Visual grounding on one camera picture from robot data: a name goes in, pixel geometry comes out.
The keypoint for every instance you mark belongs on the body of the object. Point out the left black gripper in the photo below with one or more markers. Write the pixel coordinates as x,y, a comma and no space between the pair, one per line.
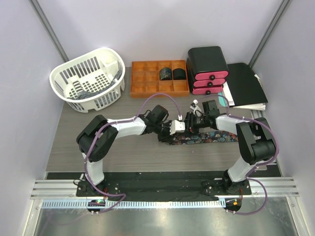
167,137

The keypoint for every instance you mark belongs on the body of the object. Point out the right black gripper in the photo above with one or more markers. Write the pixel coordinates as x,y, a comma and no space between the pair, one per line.
190,126

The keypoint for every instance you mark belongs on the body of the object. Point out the floral navy tie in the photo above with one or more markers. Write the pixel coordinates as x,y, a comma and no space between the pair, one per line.
201,138

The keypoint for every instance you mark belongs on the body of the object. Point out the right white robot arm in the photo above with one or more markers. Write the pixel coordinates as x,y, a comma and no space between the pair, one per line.
255,140

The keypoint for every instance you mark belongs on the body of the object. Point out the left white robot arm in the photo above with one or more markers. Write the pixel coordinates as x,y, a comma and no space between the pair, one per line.
96,139

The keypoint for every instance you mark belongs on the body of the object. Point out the white teal booklet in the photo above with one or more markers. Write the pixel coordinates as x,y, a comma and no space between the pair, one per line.
227,100

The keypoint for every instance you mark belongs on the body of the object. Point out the orange compartment tray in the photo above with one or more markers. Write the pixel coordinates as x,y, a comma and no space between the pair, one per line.
145,79

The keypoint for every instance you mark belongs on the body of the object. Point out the rolled black tie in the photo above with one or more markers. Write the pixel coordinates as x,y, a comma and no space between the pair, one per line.
179,74

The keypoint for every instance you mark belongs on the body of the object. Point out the black pink drawer unit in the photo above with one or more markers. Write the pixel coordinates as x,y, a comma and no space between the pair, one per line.
207,70

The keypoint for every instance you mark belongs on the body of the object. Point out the rolled dark patterned tie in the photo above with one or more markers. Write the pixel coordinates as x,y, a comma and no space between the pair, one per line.
165,74

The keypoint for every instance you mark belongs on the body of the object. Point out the black folder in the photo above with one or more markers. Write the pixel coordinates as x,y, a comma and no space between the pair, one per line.
244,86

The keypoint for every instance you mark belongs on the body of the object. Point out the white plastic basket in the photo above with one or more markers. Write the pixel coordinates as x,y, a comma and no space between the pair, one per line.
78,74

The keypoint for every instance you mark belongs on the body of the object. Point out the blue patterned tie in basket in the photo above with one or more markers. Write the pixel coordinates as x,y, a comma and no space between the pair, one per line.
101,85

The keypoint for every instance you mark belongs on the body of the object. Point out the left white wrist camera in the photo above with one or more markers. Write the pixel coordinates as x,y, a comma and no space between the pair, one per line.
177,125

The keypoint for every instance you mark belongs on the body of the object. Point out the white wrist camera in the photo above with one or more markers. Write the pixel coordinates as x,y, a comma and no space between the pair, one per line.
194,107
177,125

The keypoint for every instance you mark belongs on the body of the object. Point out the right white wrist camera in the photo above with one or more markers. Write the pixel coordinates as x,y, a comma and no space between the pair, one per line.
194,107

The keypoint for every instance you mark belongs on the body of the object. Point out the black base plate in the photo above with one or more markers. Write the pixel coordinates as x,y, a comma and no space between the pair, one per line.
169,185

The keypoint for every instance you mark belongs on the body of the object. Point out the white slotted cable duct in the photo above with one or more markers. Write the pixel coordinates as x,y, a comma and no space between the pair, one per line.
97,204

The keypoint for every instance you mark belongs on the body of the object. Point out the aluminium frame rail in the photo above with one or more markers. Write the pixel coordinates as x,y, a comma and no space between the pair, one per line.
53,189

